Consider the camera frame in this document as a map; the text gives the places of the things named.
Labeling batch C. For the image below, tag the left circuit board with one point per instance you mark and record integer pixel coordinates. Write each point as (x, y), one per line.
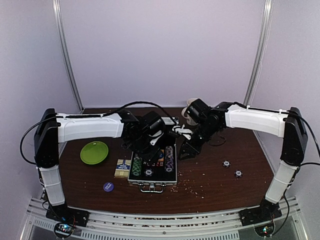
(63, 230)

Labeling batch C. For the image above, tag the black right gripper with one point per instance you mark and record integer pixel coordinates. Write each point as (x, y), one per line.
(193, 149)

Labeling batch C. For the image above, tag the circuit board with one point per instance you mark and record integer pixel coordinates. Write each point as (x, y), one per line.
(265, 230)
(63, 230)

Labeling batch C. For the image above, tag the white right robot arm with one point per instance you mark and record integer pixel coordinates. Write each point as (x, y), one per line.
(286, 124)

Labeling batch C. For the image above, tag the purple round button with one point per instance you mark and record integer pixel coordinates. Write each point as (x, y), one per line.
(108, 187)

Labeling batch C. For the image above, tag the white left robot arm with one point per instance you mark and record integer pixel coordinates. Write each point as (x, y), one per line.
(57, 128)

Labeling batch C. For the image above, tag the green plate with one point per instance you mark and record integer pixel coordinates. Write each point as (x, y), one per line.
(94, 152)

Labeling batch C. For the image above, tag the cream ceramic mug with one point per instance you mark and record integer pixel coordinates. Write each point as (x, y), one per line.
(187, 112)

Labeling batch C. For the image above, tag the green chip stack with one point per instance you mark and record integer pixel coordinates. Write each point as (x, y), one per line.
(137, 166)

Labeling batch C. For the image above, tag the blue beige chip stack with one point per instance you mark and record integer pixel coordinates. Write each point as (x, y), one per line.
(169, 152)

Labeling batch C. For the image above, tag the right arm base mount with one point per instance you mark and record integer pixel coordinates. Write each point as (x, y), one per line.
(256, 215)

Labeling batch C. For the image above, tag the right circuit board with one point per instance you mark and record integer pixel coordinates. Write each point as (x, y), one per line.
(265, 230)

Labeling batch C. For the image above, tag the aluminium poker case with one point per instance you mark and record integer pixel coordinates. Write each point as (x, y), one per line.
(160, 178)

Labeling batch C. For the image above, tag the red dice set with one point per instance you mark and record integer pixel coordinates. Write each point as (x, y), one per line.
(157, 164)

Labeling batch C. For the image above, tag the right aluminium frame post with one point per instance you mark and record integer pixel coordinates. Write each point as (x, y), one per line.
(260, 50)

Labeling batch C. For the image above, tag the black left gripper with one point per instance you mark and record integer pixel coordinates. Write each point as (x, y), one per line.
(151, 155)

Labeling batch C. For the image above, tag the blue Texas Hold'em card box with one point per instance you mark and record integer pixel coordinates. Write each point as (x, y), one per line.
(122, 169)

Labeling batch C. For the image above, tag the aluminium frame post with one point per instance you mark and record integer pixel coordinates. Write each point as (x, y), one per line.
(65, 53)
(260, 50)

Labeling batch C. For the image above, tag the aluminium front rail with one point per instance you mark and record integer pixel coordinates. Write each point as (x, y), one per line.
(105, 225)

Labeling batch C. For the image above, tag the purple poker chip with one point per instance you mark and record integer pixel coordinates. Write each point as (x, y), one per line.
(169, 169)
(238, 173)
(226, 164)
(148, 172)

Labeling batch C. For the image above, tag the left aluminium frame post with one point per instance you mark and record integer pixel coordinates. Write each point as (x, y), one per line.
(65, 53)

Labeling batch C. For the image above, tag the red card box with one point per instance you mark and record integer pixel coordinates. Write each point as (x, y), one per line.
(161, 156)

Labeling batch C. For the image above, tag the purple chip stack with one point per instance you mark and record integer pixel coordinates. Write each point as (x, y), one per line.
(169, 162)

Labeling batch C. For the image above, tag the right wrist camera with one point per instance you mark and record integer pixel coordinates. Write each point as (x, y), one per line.
(199, 111)

